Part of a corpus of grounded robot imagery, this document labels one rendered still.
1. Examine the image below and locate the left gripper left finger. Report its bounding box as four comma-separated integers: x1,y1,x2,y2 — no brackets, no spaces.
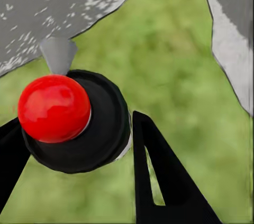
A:
0,118,31,214

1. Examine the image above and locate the insectifuge atomizer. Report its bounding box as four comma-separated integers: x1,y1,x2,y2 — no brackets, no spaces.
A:
17,37,133,174

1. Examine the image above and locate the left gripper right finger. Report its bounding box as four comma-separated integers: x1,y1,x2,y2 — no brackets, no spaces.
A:
132,111,222,224

